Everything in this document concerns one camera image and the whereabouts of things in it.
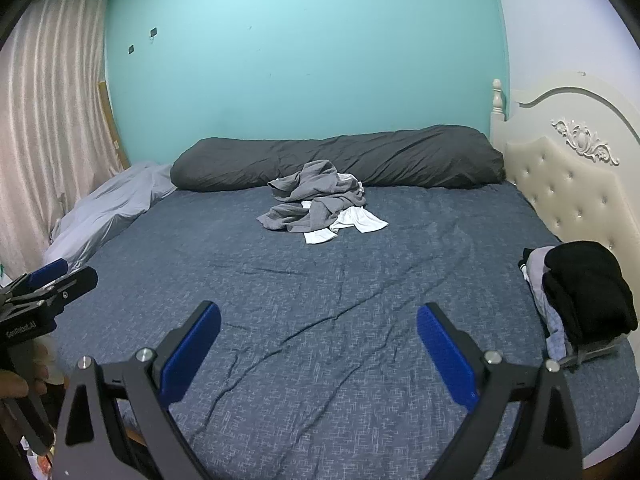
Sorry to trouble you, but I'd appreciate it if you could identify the dark grey long pillow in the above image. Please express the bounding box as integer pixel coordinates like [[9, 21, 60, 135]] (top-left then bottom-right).
[[170, 124, 506, 193]]

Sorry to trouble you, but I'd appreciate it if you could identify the beige curtain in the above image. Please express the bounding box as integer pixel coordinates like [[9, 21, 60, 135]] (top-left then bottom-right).
[[0, 0, 132, 276]]

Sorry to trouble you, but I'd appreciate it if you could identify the wooden frame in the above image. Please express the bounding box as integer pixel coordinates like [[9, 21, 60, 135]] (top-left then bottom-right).
[[98, 80, 132, 171]]

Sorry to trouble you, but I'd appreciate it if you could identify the person's left hand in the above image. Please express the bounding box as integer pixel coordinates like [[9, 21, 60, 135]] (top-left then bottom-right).
[[0, 366, 50, 412]]

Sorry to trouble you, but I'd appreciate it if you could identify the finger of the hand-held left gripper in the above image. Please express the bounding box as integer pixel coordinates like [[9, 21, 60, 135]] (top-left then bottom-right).
[[7, 266, 99, 311], [20, 258, 69, 291]]

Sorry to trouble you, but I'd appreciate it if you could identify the grey sweater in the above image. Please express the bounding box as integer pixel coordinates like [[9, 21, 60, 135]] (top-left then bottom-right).
[[256, 159, 368, 234]]

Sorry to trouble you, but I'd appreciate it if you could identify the black folded garment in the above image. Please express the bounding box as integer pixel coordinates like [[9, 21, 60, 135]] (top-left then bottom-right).
[[542, 241, 638, 346]]

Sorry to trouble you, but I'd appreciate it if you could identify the white shirt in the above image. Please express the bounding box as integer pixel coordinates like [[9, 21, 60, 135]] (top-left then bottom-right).
[[300, 172, 390, 246]]

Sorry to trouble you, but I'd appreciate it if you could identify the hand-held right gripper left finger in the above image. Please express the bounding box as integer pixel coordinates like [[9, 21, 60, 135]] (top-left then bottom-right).
[[52, 301, 222, 480]]

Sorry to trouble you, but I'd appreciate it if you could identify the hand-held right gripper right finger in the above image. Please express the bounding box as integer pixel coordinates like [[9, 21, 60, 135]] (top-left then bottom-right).
[[416, 303, 583, 480]]

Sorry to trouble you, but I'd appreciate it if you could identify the light grey blanket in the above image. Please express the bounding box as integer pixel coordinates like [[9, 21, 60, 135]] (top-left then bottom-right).
[[42, 162, 178, 273]]

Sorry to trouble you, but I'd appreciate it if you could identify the cream tufted headboard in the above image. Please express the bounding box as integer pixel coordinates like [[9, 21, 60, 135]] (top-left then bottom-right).
[[490, 71, 640, 331]]

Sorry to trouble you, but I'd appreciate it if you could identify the grey folded garment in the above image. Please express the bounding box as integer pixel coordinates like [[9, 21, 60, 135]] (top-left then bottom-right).
[[559, 335, 630, 372]]

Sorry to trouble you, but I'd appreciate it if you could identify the bed with blue sheet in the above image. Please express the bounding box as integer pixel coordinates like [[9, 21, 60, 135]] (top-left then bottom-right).
[[42, 180, 640, 480]]

